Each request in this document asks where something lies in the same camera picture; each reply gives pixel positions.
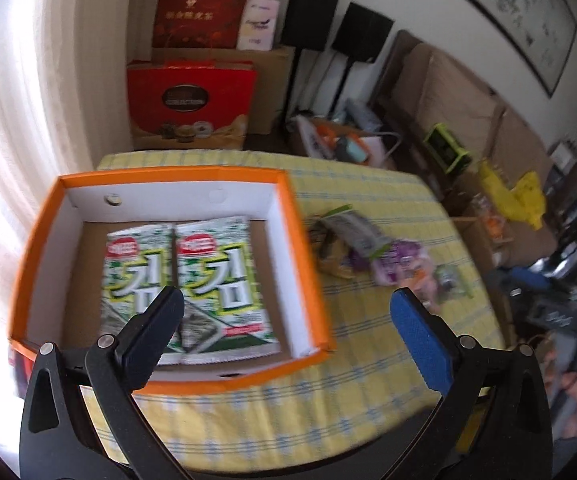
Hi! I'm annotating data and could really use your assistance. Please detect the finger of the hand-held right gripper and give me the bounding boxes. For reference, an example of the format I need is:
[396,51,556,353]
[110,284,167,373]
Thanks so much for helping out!
[499,265,557,293]

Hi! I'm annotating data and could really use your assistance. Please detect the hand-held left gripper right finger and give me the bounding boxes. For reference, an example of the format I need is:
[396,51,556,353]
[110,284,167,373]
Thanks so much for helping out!
[390,286,554,480]

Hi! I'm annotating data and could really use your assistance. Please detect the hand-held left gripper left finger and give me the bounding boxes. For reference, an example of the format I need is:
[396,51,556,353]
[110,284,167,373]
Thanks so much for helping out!
[18,286,194,480]

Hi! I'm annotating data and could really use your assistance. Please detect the orange snack packet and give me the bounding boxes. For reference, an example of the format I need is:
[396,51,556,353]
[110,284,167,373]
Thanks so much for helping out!
[413,265,444,306]

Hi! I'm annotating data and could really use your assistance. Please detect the green white seaweed packet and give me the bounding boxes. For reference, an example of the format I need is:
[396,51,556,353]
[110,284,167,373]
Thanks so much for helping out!
[174,216,276,366]
[101,225,184,366]

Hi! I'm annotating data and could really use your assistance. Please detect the small green snack packet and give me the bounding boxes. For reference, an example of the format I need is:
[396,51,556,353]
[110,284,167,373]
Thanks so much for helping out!
[436,263,472,302]

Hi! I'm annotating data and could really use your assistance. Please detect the large purple jelly packet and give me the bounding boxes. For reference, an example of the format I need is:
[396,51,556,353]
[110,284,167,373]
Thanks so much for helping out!
[373,240,434,286]

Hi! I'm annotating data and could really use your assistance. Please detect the small purple jelly packet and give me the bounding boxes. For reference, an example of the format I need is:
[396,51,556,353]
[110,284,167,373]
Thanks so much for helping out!
[347,247,372,270]

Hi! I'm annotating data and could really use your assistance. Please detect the orange cardboard box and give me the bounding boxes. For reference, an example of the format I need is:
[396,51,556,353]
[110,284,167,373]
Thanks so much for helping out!
[8,166,338,395]

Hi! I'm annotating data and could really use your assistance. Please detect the grey green seaweed packet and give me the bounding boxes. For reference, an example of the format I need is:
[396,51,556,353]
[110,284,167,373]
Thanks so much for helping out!
[319,206,390,261]

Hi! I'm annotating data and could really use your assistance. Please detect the gold snack packet dark window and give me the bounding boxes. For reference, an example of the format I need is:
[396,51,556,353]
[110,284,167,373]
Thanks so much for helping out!
[310,220,342,261]

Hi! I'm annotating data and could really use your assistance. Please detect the orange packets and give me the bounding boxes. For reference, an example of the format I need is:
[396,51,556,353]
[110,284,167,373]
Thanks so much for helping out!
[469,195,510,241]

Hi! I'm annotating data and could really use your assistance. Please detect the yellow plastic bag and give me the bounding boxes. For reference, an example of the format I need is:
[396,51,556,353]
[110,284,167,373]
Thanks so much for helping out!
[479,159,547,231]

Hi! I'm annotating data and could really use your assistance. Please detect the yellow checked tablecloth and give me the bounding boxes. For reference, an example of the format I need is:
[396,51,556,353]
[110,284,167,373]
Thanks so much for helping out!
[81,152,507,480]

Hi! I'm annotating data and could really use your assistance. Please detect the green black box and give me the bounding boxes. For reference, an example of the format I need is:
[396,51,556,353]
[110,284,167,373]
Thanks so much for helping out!
[423,122,472,176]

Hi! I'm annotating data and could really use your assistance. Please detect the open cardboard box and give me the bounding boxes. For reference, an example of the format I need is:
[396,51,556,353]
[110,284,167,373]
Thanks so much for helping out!
[288,114,399,171]

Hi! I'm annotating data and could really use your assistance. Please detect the brown sofa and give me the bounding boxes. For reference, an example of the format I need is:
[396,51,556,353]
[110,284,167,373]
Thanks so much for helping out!
[373,30,559,271]

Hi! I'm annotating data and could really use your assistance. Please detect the orange teal tool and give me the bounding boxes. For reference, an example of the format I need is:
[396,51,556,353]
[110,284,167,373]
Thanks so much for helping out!
[319,127,369,163]

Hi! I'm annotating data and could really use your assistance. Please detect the white printed booklet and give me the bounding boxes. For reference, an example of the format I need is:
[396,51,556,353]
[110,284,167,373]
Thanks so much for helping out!
[296,117,330,157]

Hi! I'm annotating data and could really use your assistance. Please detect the blue white box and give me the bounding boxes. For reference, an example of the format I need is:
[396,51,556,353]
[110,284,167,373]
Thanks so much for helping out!
[346,99,384,131]

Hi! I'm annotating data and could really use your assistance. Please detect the red chocolate gift box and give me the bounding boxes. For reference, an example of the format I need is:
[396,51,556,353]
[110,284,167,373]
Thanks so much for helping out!
[127,60,258,151]

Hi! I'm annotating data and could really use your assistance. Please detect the dark red gift bag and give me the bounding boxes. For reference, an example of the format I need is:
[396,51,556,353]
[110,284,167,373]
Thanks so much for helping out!
[152,0,253,51]

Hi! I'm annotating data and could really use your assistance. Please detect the white pink box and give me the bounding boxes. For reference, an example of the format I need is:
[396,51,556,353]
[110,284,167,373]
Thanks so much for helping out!
[236,0,282,52]

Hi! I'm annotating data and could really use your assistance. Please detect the framed wall picture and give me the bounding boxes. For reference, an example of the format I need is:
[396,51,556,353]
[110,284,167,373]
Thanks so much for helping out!
[417,0,577,98]

